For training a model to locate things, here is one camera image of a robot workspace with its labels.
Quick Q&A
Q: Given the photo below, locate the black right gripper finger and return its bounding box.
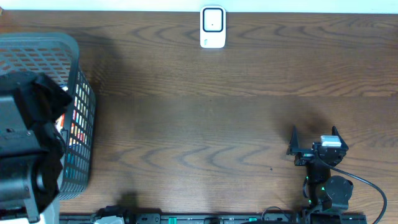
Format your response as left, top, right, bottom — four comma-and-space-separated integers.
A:
289, 126, 299, 150
331, 126, 348, 149

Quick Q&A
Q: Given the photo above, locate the grey plastic shopping basket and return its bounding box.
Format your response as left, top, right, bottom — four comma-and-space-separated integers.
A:
1, 32, 96, 200

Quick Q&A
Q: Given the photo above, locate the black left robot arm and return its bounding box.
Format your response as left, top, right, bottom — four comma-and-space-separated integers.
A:
1, 72, 72, 223

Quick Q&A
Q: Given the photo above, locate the cream snack chips bag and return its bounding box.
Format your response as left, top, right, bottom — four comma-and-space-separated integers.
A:
55, 113, 65, 132

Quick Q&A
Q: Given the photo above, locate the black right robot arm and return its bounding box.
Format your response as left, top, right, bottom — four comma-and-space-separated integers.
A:
287, 127, 353, 213

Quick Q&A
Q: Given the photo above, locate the white barcode scanner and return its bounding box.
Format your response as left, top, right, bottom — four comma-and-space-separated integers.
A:
200, 6, 226, 49

